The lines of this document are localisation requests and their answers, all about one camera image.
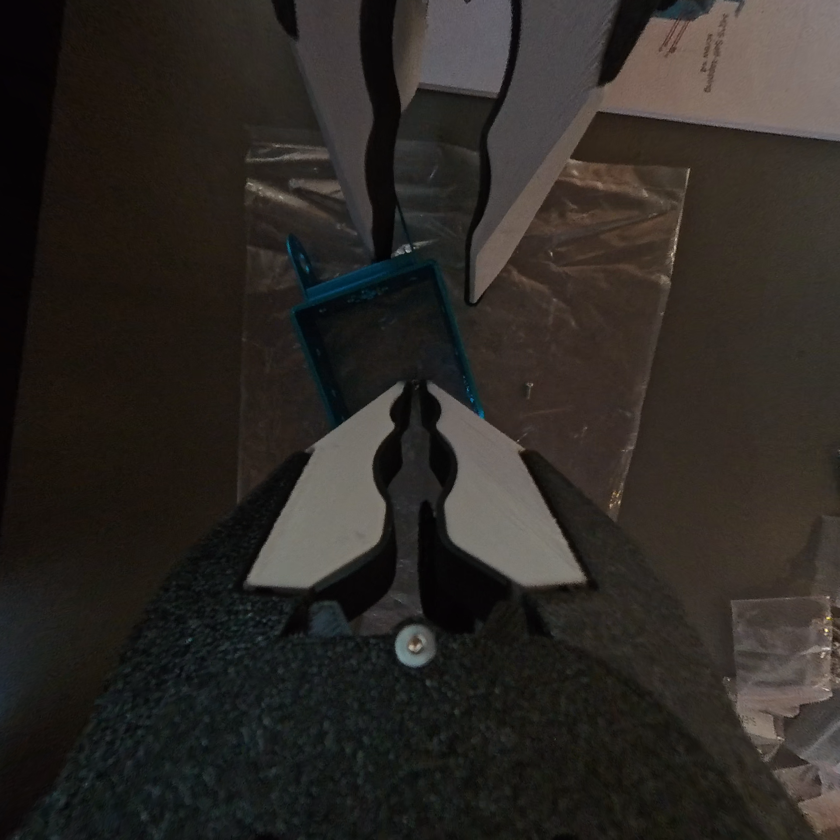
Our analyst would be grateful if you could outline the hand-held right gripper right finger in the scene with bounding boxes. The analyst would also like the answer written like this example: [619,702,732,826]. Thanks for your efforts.
[425,382,589,590]

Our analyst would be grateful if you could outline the pile of small screw bags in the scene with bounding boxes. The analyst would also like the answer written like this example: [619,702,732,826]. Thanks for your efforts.
[722,594,840,840]

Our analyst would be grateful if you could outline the clear plastic bag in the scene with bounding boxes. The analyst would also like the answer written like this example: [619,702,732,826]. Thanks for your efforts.
[239,125,691,513]

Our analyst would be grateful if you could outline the long-legged blue U bracket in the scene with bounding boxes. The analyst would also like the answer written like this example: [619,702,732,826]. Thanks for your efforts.
[292,259,488,426]

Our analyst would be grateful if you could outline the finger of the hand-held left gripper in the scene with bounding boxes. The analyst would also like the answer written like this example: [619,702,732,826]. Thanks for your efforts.
[290,0,406,258]
[463,0,619,306]

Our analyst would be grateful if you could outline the short-legged blue U bracket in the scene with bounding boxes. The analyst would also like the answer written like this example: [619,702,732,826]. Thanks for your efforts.
[284,236,424,309]

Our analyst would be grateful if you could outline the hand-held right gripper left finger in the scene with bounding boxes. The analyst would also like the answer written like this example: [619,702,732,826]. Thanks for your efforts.
[244,382,408,592]

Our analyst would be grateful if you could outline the white instruction manual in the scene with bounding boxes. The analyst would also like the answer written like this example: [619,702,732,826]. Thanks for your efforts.
[420,0,840,142]

